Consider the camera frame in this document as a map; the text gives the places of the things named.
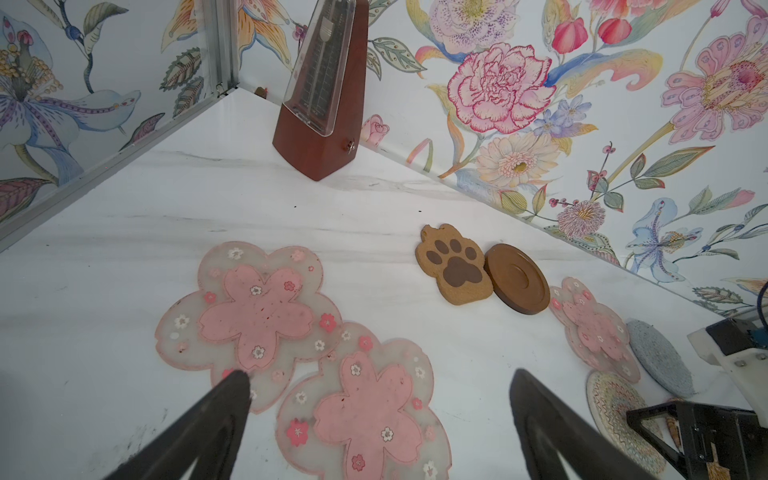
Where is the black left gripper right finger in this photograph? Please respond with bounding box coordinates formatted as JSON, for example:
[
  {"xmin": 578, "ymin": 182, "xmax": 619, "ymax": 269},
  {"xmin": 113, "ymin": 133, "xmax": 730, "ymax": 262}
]
[{"xmin": 509, "ymin": 369, "xmax": 656, "ymax": 479}]

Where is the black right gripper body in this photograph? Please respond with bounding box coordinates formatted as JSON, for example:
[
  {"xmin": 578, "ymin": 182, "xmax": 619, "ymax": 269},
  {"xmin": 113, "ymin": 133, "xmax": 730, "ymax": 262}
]
[{"xmin": 626, "ymin": 400, "xmax": 767, "ymax": 479}]

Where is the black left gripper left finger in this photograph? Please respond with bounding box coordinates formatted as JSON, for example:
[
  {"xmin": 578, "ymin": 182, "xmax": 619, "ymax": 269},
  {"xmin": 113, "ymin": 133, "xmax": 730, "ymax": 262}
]
[{"xmin": 108, "ymin": 370, "xmax": 251, "ymax": 479}]

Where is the white embroidered round coaster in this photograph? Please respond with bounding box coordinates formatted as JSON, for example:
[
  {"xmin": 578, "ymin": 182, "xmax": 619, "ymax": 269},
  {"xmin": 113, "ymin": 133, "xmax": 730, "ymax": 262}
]
[{"xmin": 586, "ymin": 371, "xmax": 667, "ymax": 478}]

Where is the pink flower coaster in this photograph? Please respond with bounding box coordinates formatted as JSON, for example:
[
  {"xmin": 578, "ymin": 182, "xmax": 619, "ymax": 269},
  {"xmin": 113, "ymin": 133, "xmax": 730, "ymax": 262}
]
[
  {"xmin": 155, "ymin": 242, "xmax": 345, "ymax": 414},
  {"xmin": 549, "ymin": 277, "xmax": 641, "ymax": 384},
  {"xmin": 276, "ymin": 322, "xmax": 452, "ymax": 479}
]

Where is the grey blue round coaster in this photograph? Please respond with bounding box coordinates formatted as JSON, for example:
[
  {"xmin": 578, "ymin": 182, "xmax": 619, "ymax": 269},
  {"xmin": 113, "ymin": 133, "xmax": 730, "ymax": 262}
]
[{"xmin": 627, "ymin": 319, "xmax": 695, "ymax": 398}]

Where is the brown round wooden coaster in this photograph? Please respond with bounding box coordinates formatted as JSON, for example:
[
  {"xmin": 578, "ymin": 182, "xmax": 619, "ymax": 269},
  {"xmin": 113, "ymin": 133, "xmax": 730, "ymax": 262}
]
[{"xmin": 484, "ymin": 243, "xmax": 550, "ymax": 315}]

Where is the brown paw shaped coaster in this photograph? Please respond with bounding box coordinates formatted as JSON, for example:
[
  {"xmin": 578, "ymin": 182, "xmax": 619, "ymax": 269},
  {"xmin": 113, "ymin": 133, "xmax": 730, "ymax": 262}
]
[{"xmin": 415, "ymin": 224, "xmax": 493, "ymax": 306}]

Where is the woven rattan round coaster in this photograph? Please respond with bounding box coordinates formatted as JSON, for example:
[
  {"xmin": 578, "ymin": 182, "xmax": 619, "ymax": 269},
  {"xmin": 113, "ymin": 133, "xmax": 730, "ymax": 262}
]
[{"xmin": 665, "ymin": 416, "xmax": 731, "ymax": 479}]

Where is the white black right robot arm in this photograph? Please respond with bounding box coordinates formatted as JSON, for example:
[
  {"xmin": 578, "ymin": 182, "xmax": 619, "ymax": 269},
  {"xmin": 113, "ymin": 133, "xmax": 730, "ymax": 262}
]
[{"xmin": 626, "ymin": 319, "xmax": 767, "ymax": 479}]

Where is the brown wooden metronome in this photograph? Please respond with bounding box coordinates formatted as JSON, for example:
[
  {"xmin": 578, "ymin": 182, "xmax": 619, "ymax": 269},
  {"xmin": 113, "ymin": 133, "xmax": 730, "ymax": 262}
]
[{"xmin": 273, "ymin": 1, "xmax": 369, "ymax": 181}]

